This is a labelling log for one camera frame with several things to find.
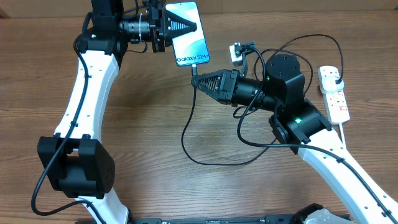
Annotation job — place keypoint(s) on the blue Samsung Galaxy smartphone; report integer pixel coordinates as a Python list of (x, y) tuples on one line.
[(190, 48)]

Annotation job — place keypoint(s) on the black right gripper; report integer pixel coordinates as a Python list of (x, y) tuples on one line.
[(230, 83)]

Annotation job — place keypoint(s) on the white charger plug adapter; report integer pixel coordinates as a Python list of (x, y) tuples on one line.
[(331, 84)]

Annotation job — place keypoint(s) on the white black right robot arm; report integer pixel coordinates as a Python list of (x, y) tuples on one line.
[(300, 126)]

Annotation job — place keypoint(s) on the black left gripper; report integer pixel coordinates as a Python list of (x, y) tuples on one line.
[(170, 20)]

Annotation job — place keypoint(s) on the white power strip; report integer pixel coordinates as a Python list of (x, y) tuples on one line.
[(335, 103)]

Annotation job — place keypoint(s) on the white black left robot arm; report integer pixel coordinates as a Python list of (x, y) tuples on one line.
[(74, 159)]

